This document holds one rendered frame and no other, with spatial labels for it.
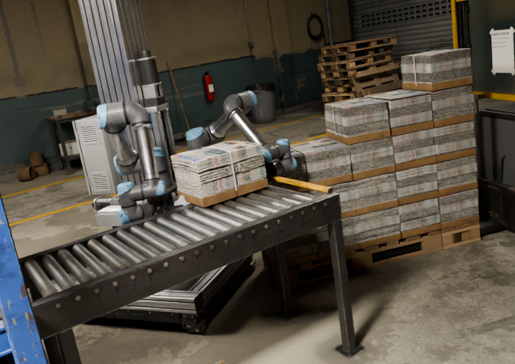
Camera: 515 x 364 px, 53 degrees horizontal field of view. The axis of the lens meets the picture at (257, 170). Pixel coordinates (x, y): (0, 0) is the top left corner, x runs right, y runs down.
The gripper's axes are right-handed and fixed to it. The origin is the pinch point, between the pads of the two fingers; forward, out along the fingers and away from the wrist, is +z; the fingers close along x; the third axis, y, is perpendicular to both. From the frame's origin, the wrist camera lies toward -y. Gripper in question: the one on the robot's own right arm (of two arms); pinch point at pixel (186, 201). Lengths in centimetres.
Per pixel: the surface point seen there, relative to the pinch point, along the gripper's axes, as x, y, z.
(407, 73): 3, 38, 176
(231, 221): -49.6, 0.3, -2.8
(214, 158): -23.1, 23.1, 8.1
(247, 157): -23.1, 19.2, 25.6
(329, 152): 1, 2, 99
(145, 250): -48, 1, -41
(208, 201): -23.1, 4.0, 0.7
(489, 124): -11, -11, 243
